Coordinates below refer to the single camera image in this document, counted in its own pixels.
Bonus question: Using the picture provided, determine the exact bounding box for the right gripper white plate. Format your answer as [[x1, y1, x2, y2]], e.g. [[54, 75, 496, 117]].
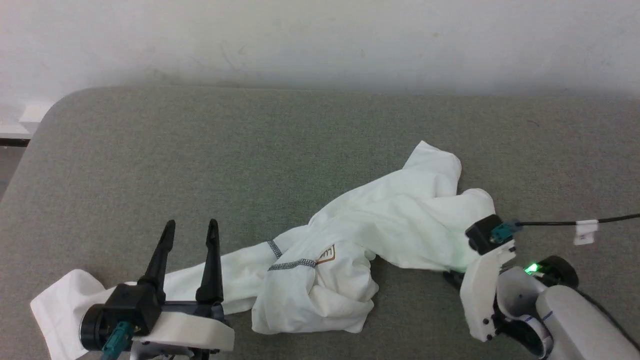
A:
[[442, 244, 517, 343]]

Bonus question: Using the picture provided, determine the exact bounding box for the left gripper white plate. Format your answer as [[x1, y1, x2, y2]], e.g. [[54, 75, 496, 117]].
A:
[[131, 218, 236, 354]]

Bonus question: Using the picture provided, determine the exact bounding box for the white long-sleeve garment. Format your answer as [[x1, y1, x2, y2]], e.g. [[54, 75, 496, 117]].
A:
[[30, 140, 497, 360]]

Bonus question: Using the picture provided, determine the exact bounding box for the grey fabric sofa cushion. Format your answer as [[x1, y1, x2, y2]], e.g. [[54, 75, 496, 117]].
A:
[[0, 86, 640, 360]]

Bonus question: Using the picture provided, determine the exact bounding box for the teal-plug left camera cable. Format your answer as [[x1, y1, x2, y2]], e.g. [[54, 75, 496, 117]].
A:
[[100, 321, 137, 360]]

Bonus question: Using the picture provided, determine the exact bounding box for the black teal-plug right camera cable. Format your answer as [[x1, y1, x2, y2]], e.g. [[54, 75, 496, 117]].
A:
[[491, 213, 640, 244]]

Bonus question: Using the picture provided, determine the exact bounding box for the white cable tag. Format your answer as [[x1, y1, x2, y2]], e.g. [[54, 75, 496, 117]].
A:
[[573, 219, 599, 246]]

